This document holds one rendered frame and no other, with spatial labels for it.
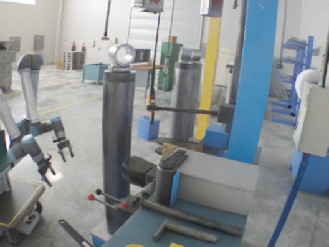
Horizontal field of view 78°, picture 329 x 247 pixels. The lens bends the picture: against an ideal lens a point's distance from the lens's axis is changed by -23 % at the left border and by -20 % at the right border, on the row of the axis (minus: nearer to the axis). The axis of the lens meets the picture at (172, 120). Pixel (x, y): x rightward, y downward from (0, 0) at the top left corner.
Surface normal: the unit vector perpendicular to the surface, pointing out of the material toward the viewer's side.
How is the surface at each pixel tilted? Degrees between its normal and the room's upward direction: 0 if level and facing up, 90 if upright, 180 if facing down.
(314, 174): 90
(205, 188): 90
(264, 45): 90
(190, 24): 90
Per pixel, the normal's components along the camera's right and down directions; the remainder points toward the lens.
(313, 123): -0.37, 0.24
